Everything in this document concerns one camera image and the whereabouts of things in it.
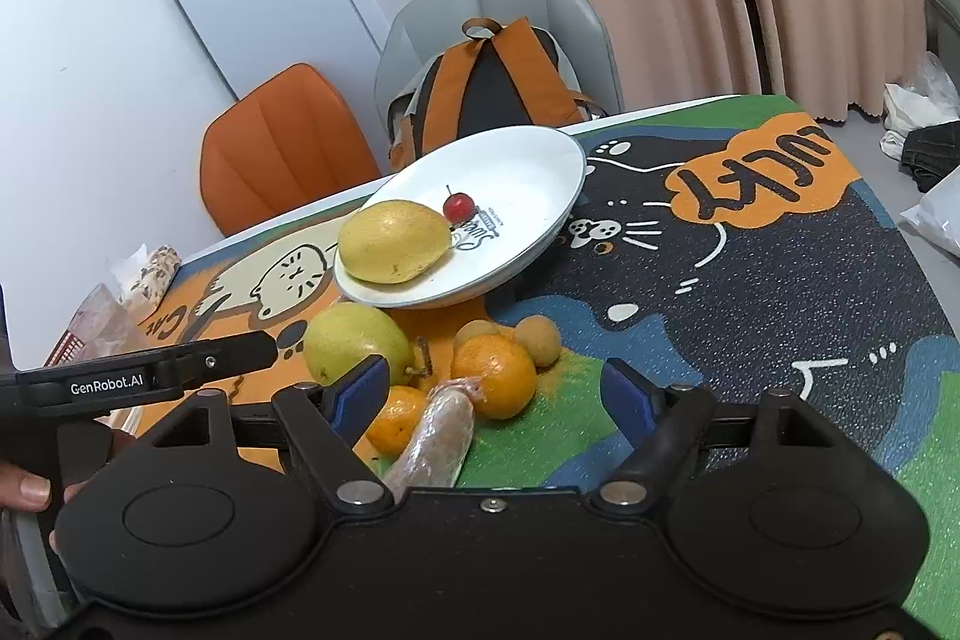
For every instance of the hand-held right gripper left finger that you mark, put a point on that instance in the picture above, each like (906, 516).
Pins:
(361, 394)

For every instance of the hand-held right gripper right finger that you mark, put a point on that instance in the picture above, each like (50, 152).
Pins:
(624, 394)

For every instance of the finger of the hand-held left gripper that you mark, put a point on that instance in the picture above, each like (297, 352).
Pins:
(225, 355)

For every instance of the small orange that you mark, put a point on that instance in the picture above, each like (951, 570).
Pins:
(397, 426)

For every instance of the large orange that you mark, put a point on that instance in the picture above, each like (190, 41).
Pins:
(495, 377)

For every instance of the white plate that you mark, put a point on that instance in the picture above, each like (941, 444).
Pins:
(517, 197)

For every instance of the person's left hand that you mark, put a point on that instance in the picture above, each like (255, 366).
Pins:
(26, 491)

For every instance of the red plastic basket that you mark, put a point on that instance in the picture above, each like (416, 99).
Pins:
(64, 349)

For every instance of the small brown round fruit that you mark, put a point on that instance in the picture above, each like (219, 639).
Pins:
(541, 340)
(474, 331)

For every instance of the clear snack bag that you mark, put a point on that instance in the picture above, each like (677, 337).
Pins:
(154, 272)

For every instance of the cartoon cat printed table mat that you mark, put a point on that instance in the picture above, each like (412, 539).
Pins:
(750, 310)

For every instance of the small red fruit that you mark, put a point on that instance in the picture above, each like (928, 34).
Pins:
(457, 207)

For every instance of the orange chair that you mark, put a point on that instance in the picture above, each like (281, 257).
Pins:
(285, 138)

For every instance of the orange and black backpack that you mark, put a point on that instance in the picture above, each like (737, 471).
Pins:
(487, 93)

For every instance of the white packet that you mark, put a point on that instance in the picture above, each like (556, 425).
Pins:
(937, 212)

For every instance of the dark clothing pile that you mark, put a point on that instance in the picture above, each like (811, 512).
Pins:
(934, 156)

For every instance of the white plastic bag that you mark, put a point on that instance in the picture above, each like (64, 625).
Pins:
(919, 93)

